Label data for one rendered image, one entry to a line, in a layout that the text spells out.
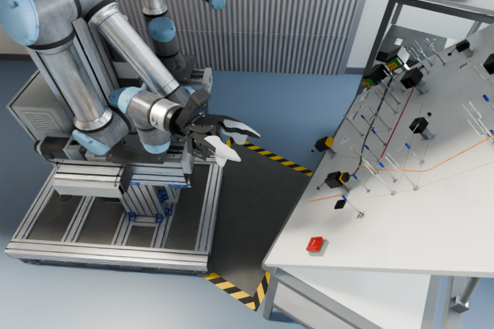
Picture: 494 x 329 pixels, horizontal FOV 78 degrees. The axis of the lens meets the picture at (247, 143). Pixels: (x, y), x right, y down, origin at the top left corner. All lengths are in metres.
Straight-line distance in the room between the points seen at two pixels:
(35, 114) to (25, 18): 0.76
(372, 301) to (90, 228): 1.72
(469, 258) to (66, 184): 1.30
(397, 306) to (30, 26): 1.45
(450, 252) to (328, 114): 2.43
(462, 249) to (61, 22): 1.03
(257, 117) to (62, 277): 1.99
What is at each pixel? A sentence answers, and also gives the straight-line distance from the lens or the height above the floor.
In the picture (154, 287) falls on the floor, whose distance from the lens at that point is 2.24.
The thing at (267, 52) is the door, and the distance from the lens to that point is 3.41.
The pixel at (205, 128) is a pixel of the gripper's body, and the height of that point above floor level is 1.59.
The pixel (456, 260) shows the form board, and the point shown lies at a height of 1.44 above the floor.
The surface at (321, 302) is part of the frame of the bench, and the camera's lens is 1.34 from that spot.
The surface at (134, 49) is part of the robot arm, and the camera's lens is 0.90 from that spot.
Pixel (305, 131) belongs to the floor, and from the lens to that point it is 2.90.
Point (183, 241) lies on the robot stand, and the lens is 2.07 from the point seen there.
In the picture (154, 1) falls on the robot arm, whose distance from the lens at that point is 1.59.
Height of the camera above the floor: 2.08
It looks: 49 degrees down
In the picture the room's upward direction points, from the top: straight up
